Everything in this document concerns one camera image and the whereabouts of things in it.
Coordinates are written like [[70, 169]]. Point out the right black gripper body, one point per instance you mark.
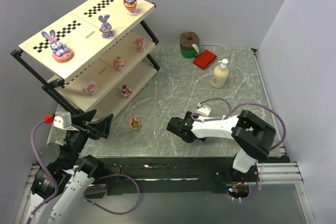
[[173, 125]]

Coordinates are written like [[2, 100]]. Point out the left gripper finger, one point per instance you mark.
[[78, 119], [99, 128]]

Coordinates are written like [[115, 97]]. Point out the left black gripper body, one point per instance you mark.
[[82, 127]]

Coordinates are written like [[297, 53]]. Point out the pink white small toy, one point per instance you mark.
[[90, 88]]

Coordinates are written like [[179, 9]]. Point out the pink clover donut toy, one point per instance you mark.
[[134, 123]]

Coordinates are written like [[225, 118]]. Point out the strawberry cake toy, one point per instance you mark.
[[126, 91]]

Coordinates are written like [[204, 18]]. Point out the pink roll cake toy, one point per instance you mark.
[[118, 63]]

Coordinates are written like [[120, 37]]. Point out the purple sitting bunny toy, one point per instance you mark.
[[106, 27]]

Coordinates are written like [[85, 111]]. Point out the pink piglet toy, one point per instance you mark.
[[140, 43]]

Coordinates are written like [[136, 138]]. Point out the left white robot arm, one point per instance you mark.
[[63, 176]]

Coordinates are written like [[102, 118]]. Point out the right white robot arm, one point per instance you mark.
[[254, 136]]

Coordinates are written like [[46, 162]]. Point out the beige three-tier shelf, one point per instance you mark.
[[93, 56]]

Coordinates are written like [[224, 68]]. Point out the beige soap pump bottle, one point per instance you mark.
[[220, 74]]

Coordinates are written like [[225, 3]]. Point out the red box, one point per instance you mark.
[[204, 59]]

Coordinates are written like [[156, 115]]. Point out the brown green plush toy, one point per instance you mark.
[[189, 44]]

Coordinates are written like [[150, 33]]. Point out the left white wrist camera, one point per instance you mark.
[[62, 120]]

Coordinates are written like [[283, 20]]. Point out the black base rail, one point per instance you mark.
[[172, 174]]

